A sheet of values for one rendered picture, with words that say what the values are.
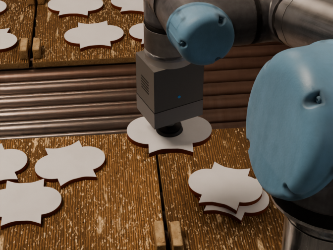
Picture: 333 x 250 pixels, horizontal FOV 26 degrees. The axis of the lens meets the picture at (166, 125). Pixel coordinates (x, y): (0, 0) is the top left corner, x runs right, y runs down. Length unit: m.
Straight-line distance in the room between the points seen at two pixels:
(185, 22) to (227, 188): 0.50
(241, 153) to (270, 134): 0.86
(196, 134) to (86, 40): 0.67
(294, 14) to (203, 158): 0.58
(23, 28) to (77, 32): 0.14
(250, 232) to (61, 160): 0.39
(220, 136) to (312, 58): 0.93
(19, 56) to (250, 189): 0.69
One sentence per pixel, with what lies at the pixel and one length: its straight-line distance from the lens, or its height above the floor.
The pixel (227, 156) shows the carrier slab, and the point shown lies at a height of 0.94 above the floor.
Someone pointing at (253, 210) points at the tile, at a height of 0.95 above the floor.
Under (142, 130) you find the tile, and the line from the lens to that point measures 1.15.
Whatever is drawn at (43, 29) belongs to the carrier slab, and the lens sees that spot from 1.84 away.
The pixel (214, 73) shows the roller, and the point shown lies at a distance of 1.68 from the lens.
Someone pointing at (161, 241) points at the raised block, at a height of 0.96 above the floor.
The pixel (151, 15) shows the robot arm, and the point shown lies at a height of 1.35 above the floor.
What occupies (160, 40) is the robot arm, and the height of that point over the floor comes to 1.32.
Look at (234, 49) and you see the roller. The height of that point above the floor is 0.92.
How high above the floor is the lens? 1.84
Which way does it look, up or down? 37 degrees down
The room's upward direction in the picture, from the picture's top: straight up
